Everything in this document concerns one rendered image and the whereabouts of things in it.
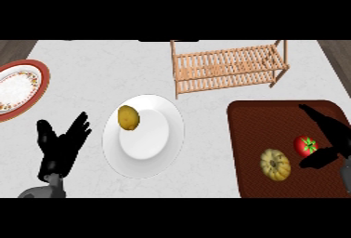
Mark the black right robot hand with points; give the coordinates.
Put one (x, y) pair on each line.
(333, 133)

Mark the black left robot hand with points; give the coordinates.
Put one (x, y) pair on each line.
(56, 148)

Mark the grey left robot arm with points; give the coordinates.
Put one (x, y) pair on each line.
(46, 189)

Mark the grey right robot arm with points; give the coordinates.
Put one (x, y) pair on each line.
(345, 178)

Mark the red tomato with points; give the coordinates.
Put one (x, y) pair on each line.
(302, 145)

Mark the dark brown tray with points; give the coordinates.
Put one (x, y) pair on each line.
(274, 124)

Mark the wooden tiered shelf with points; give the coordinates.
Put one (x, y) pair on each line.
(229, 66)

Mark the pale yellow ridged squash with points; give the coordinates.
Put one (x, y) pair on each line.
(274, 164)

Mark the yellow-brown potato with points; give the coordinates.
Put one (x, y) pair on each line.
(128, 117)

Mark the white round plate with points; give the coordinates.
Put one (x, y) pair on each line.
(143, 136)

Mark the red-rimmed floral plate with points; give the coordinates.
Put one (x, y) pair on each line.
(18, 88)

